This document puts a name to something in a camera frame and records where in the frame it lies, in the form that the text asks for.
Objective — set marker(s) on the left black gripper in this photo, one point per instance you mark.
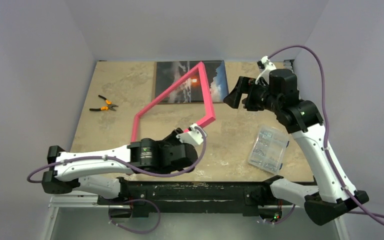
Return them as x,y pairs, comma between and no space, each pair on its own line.
173,138

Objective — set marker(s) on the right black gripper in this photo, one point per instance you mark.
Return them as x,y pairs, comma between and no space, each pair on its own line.
245,96

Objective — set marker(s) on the pink picture frame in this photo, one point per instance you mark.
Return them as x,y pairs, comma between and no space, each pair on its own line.
210,115

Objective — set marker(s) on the sunset landscape photo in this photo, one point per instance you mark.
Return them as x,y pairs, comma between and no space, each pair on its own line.
190,92

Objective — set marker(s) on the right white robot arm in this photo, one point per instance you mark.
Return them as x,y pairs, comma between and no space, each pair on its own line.
333,195

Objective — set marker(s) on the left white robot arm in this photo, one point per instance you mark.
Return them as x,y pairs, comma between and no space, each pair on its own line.
83,171

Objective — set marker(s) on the clear plastic screw box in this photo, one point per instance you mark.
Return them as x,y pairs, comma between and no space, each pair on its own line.
268,149

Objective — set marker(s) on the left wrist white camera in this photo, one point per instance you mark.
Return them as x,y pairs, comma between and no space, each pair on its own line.
194,135

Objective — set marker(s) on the wrist white camera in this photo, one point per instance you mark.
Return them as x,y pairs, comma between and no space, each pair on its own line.
194,135
265,67

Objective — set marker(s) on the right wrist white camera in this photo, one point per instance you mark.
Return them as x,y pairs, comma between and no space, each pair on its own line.
265,67

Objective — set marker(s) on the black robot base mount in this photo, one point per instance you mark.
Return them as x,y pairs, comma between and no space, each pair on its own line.
193,197

